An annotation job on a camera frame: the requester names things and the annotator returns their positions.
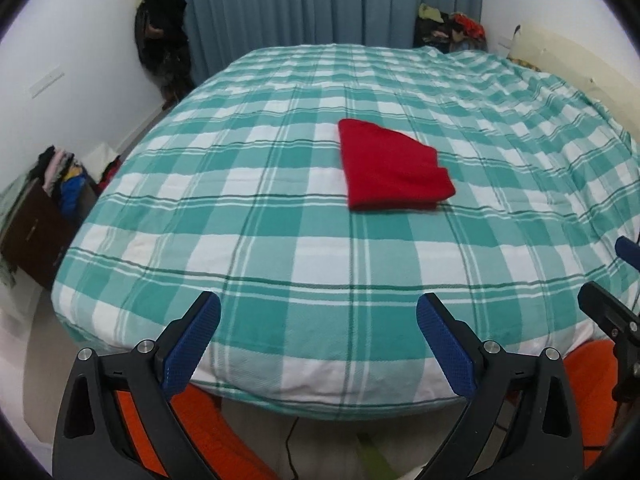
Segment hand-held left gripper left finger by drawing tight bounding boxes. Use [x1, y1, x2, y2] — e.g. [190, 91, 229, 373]
[51, 290, 222, 480]

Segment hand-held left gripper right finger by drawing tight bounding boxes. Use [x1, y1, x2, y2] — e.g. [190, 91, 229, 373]
[416, 292, 586, 480]

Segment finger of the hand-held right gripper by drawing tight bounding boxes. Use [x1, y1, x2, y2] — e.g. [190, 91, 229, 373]
[578, 281, 640, 343]
[615, 236, 640, 267]

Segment red sweater with white animal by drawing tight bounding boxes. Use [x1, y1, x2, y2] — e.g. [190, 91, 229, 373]
[338, 118, 456, 212]

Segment stack of folded clothes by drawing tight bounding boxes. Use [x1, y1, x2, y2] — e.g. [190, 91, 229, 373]
[30, 146, 93, 221]

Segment pile of colourful clothes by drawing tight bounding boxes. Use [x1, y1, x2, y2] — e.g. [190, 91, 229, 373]
[414, 3, 488, 53]

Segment black hanging clothes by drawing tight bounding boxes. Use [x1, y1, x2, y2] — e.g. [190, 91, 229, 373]
[134, 0, 196, 103]

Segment bed with green plaid sheet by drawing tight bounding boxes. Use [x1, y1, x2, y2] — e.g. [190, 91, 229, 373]
[51, 44, 640, 421]

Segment red cloth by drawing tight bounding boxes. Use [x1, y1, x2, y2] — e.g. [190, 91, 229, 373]
[97, 157, 123, 195]

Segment dark brown cabinet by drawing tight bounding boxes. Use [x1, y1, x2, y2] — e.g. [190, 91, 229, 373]
[0, 180, 83, 291]

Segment cream headboard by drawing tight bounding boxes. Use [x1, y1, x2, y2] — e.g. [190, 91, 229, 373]
[505, 24, 640, 136]

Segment white bag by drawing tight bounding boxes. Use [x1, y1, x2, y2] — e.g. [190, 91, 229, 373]
[82, 142, 121, 181]

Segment pale green cloth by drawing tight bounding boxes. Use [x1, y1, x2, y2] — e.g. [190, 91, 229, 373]
[0, 175, 31, 286]

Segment blue-grey curtain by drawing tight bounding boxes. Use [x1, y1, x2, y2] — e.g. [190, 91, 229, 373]
[160, 0, 486, 81]

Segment green strap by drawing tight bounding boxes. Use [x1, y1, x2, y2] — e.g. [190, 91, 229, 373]
[356, 437, 397, 480]

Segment black cable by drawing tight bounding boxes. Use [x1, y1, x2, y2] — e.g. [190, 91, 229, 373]
[284, 416, 302, 480]

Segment white wall plate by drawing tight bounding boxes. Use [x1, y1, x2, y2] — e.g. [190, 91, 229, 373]
[28, 71, 66, 97]

